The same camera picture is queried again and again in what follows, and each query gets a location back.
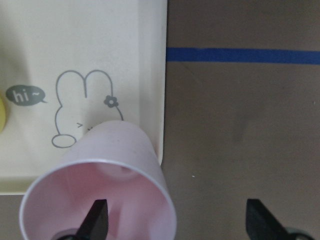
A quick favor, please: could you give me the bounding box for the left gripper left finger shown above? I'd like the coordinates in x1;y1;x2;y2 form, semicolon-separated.
53;199;109;240

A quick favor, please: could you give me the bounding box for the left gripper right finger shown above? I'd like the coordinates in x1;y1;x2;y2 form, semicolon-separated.
246;198;313;240

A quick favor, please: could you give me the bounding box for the pink plastic cup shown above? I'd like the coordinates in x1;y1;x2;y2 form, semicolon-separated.
19;120;177;240

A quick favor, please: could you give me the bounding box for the yellow plastic cup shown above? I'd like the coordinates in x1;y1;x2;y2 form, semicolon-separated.
0;98;7;132

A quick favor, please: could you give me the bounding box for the cream rabbit tray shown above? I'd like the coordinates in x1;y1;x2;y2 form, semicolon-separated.
0;0;168;195

